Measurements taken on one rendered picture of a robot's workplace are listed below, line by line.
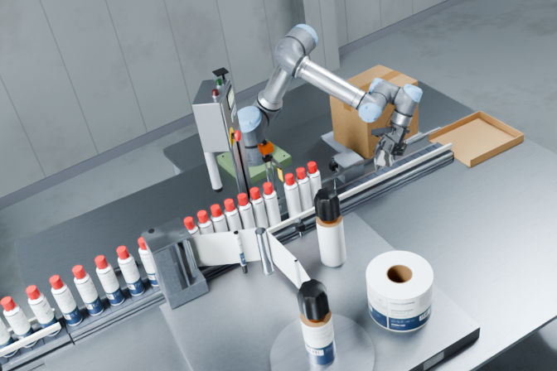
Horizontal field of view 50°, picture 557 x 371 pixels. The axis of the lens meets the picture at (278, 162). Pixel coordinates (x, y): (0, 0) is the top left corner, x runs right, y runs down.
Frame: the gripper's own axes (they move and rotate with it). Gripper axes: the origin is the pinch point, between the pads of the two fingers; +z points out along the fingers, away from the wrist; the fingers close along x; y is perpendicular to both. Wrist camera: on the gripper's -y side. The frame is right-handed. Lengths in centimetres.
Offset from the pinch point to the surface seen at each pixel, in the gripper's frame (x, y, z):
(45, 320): -118, 3, 65
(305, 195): -32.6, 2.9, 13.3
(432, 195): 16.7, 18.0, 2.5
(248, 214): -55, 3, 23
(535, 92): 235, -105, -28
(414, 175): 16.2, 6.0, -0.5
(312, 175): -31.6, 1.7, 5.4
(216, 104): -79, 1, -16
